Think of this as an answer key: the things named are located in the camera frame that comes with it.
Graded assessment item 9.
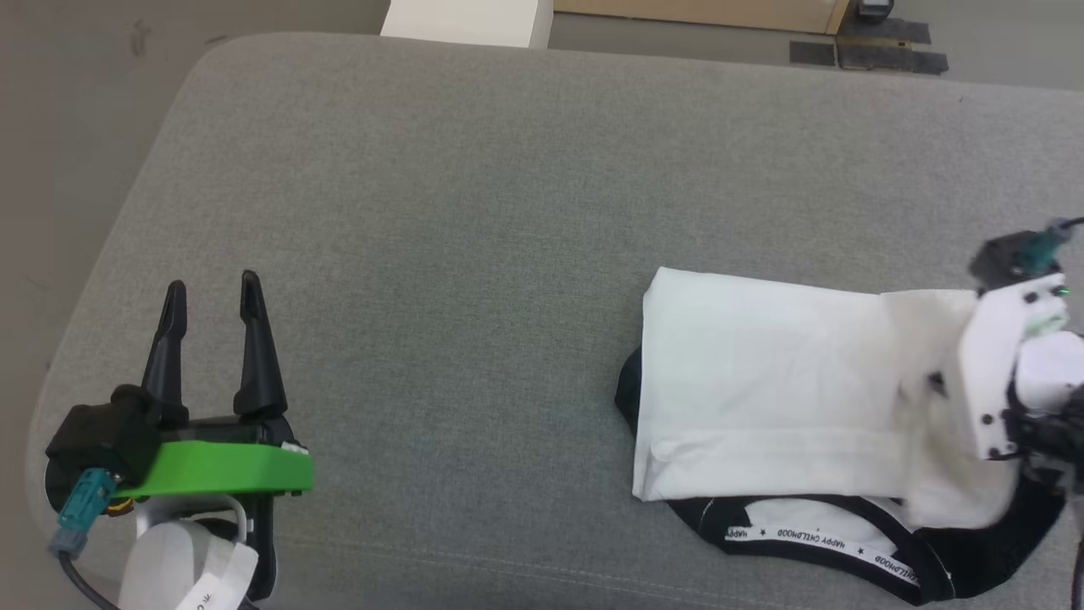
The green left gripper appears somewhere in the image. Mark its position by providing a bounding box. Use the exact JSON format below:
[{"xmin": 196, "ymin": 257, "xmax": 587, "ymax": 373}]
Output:
[{"xmin": 113, "ymin": 269, "xmax": 315, "ymax": 499}]

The black floor tape patch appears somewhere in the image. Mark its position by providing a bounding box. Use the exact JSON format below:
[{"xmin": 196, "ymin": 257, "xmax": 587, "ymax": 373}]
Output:
[{"xmin": 788, "ymin": 18, "xmax": 950, "ymax": 76}]

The black right cable teal plug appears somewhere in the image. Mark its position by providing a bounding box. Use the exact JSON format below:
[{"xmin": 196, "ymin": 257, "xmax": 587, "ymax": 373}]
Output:
[{"xmin": 1020, "ymin": 215, "xmax": 1084, "ymax": 274}]

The lemon print partition screen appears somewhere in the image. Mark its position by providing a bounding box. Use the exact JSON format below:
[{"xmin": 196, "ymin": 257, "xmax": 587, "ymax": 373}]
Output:
[{"xmin": 552, "ymin": 0, "xmax": 853, "ymax": 36}]

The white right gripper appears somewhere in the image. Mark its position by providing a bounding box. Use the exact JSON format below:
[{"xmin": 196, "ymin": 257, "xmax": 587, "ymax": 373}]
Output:
[{"xmin": 956, "ymin": 272, "xmax": 1071, "ymax": 462}]

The white and black t-shirt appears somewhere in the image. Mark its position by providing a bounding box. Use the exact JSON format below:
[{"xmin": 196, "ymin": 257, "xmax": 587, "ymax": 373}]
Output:
[{"xmin": 613, "ymin": 265, "xmax": 1070, "ymax": 607}]

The grey fabric sofa seat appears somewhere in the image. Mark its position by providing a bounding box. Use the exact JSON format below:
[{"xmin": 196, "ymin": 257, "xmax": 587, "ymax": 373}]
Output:
[{"xmin": 24, "ymin": 32, "xmax": 1084, "ymax": 610}]

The white box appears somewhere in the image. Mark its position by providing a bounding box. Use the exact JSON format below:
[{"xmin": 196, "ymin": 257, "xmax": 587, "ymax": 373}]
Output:
[{"xmin": 380, "ymin": 0, "xmax": 555, "ymax": 50}]

